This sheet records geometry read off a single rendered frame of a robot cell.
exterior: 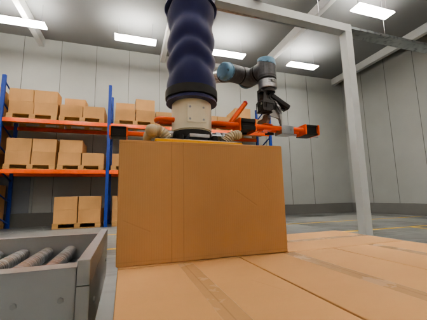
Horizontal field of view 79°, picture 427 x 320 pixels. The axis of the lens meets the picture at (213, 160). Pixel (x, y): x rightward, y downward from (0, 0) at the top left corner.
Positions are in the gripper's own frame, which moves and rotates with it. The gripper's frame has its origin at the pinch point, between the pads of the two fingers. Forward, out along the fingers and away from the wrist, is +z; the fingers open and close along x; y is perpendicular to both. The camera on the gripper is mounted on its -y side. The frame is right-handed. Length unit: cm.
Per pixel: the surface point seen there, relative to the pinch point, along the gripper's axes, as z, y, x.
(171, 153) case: 17, 53, 20
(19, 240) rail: 49, 110, -29
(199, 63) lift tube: -22.4, 40.5, 11.6
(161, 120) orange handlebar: 1, 55, 4
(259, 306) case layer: 53, 44, 60
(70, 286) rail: 52, 80, 36
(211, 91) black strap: -11.1, 35.2, 10.6
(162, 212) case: 37, 56, 20
